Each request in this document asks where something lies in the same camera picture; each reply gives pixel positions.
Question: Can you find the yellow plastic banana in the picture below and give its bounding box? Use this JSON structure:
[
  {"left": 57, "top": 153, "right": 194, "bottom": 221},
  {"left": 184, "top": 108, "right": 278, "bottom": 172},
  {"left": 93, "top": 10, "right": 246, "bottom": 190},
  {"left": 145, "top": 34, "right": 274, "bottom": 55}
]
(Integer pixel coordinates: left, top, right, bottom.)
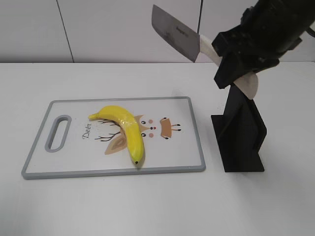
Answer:
[{"left": 88, "top": 105, "right": 145, "bottom": 165}]

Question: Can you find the white grey-rimmed cutting board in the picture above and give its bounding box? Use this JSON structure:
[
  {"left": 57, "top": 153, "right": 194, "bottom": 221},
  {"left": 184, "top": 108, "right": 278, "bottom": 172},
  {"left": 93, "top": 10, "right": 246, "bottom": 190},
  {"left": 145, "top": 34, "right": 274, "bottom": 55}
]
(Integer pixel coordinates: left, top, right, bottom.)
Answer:
[{"left": 22, "top": 96, "right": 206, "bottom": 179}]

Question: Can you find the black knife stand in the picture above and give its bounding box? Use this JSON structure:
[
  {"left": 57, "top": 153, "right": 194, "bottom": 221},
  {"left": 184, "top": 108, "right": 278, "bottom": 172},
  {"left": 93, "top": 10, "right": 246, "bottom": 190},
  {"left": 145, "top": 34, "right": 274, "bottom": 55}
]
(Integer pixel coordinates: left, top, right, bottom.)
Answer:
[{"left": 211, "top": 86, "right": 267, "bottom": 173}]

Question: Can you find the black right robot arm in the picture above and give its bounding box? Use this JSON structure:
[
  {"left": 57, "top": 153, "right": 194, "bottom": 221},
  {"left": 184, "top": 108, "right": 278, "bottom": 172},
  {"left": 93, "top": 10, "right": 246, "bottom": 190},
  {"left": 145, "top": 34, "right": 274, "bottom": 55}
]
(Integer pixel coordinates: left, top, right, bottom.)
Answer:
[{"left": 212, "top": 0, "right": 315, "bottom": 89}]

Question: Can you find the cleaver with white handle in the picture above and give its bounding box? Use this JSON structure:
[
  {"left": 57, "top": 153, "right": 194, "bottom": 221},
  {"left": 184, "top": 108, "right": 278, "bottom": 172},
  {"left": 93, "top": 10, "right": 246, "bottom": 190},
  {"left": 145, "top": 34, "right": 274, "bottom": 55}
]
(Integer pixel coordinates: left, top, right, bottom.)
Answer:
[{"left": 151, "top": 4, "right": 258, "bottom": 99}]

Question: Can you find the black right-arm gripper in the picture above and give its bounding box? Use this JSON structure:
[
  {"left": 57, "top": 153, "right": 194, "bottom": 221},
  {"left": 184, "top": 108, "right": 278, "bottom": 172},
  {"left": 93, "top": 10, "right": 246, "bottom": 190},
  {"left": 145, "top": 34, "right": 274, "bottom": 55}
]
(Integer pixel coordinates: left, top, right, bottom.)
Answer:
[{"left": 212, "top": 21, "right": 302, "bottom": 89}]

